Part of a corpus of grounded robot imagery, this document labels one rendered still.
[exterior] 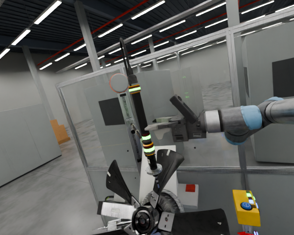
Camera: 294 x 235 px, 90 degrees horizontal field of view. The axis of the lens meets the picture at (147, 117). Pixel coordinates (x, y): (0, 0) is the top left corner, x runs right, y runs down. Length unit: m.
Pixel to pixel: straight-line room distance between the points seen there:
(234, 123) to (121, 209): 0.83
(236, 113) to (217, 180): 1.08
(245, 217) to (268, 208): 0.67
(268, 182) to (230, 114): 1.11
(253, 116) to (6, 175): 6.03
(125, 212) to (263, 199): 1.12
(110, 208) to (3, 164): 5.13
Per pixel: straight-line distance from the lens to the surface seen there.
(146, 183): 1.12
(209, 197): 1.66
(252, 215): 1.06
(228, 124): 0.52
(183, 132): 0.53
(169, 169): 0.79
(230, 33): 1.25
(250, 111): 0.53
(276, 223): 1.83
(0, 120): 5.98
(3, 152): 6.00
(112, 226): 1.07
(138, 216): 0.83
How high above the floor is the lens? 1.81
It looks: 12 degrees down
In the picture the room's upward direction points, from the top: 13 degrees counter-clockwise
